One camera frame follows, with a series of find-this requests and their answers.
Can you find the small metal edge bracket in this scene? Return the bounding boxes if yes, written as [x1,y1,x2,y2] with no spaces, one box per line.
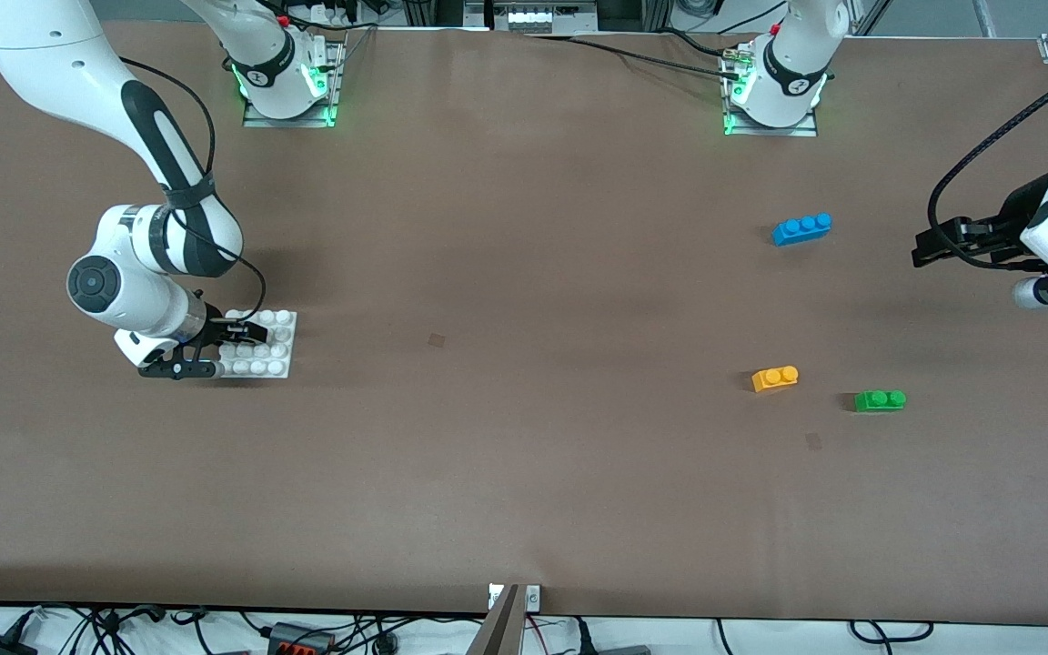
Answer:
[488,584,541,610]

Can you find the black adapter with red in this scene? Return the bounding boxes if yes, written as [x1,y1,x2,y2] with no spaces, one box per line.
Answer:
[267,622,336,655]

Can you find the brown slanted post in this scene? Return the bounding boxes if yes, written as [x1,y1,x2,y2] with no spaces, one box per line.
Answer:
[465,585,525,655]

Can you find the black looped floor cable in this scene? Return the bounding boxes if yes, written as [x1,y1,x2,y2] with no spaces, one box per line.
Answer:
[850,620,934,645]

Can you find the black arm base cable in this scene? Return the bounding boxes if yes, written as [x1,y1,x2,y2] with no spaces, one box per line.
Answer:
[524,33,743,78]

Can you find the blue three-stud block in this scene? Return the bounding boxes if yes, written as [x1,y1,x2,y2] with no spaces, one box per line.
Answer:
[771,213,833,247]

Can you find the white studded base plate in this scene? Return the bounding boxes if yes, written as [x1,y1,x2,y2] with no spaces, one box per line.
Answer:
[215,309,298,379]

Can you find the white power strip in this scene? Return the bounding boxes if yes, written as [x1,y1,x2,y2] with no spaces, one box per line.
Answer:
[492,0,598,33]

